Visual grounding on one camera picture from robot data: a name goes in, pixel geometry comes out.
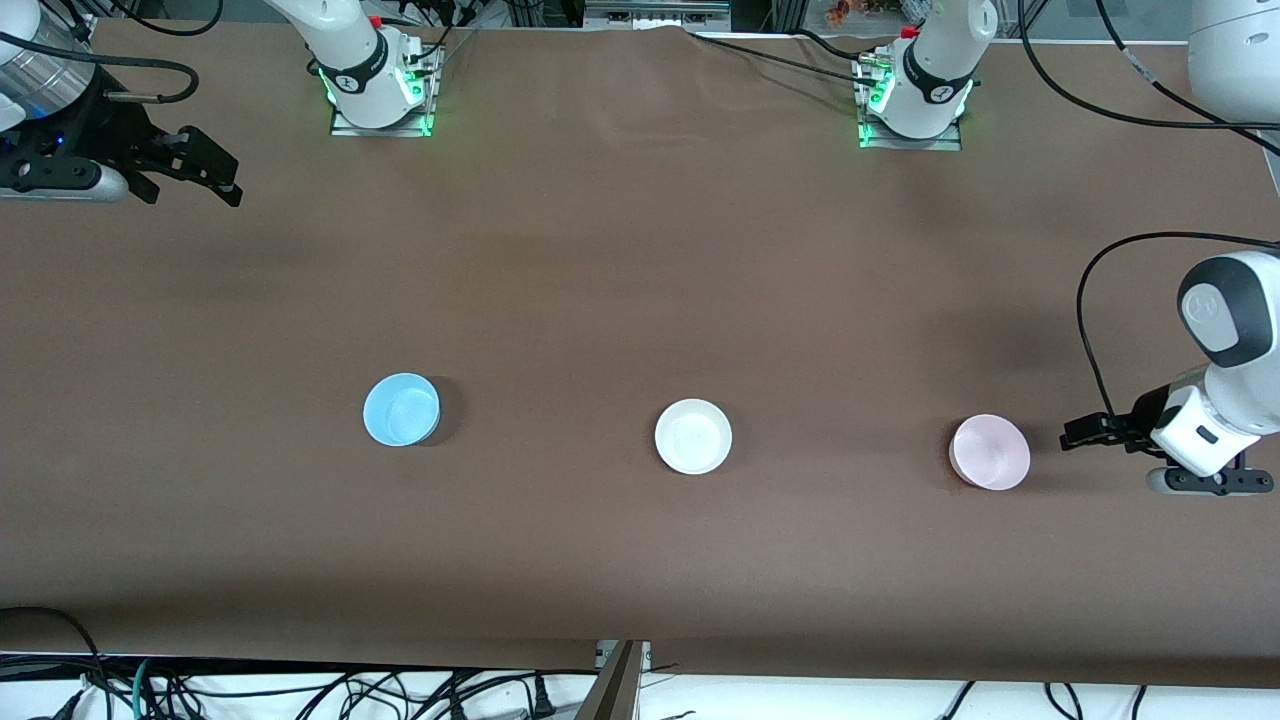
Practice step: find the black power plug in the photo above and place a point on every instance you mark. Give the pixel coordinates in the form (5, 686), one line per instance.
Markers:
(543, 700)

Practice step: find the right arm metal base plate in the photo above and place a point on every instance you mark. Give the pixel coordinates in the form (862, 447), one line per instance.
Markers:
(345, 128)

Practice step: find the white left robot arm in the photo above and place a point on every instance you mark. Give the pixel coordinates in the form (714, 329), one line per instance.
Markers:
(1235, 400)

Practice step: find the light blue bowl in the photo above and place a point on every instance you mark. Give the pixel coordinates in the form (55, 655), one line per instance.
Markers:
(400, 410)

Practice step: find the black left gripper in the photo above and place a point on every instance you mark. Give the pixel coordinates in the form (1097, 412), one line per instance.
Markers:
(1137, 421)

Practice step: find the grey device with ports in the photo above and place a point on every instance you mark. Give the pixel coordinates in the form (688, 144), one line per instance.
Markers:
(655, 15)

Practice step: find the metal table frame bracket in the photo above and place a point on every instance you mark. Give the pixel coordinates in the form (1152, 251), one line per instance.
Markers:
(615, 690)

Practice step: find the brown table mat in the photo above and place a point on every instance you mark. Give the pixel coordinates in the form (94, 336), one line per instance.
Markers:
(640, 250)

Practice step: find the pink bowl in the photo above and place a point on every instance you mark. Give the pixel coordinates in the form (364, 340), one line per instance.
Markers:
(988, 452)

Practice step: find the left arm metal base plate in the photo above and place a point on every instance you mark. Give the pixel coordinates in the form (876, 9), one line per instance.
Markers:
(945, 143)

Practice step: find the white bowl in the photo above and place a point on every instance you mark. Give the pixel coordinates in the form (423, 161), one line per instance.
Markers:
(693, 437)

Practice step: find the orange colourful object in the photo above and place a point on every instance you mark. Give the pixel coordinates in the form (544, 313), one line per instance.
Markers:
(845, 10)

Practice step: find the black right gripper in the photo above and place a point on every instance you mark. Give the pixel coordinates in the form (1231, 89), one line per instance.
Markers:
(112, 131)

